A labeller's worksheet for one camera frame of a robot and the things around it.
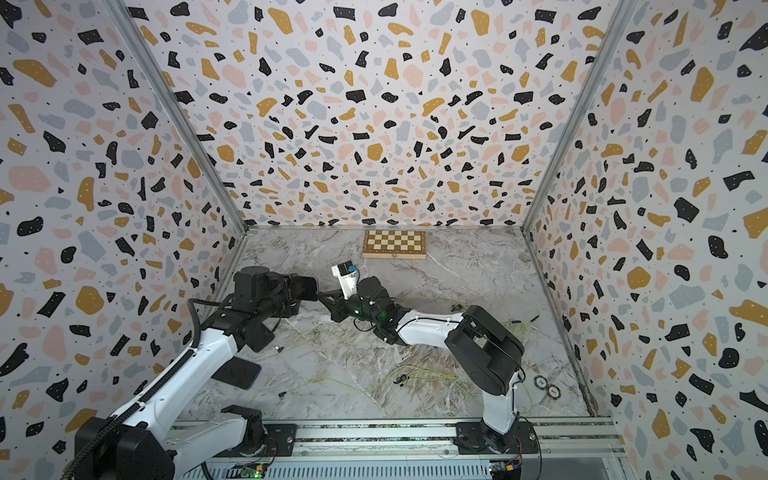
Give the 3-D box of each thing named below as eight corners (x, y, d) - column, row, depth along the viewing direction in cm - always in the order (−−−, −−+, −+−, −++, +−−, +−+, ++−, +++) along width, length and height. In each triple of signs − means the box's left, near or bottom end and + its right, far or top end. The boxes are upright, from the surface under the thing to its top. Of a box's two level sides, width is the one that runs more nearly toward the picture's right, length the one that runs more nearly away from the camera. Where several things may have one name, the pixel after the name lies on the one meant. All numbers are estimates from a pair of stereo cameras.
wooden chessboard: (363, 259, 115) (362, 253, 112) (365, 236, 123) (365, 229, 120) (427, 259, 115) (427, 253, 112) (425, 236, 123) (426, 230, 120)
